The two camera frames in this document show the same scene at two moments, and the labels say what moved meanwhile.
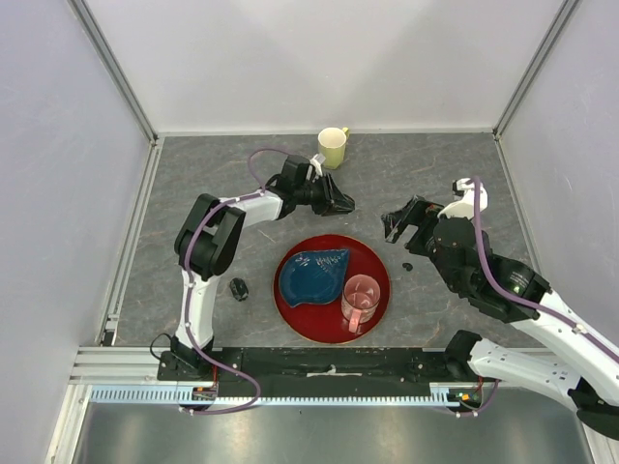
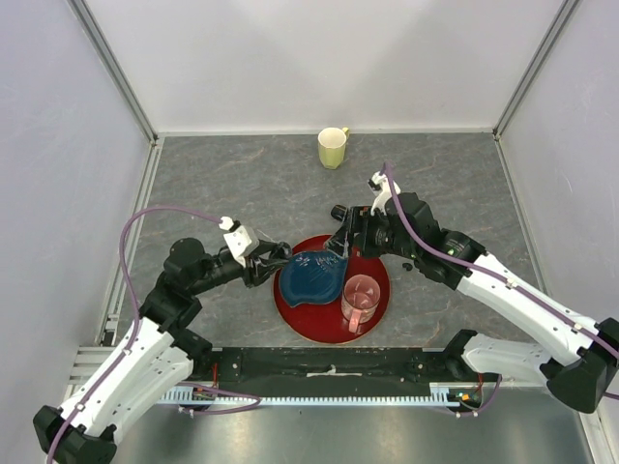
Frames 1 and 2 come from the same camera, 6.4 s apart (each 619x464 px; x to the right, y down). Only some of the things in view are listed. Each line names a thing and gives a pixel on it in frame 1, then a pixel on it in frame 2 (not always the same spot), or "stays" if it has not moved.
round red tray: x=324 y=323 stays
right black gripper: x=418 y=212 to x=358 y=218
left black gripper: x=329 y=191 to x=261 y=271
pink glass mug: x=361 y=297 stays
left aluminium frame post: x=112 y=67 stays
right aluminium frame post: x=534 y=68 stays
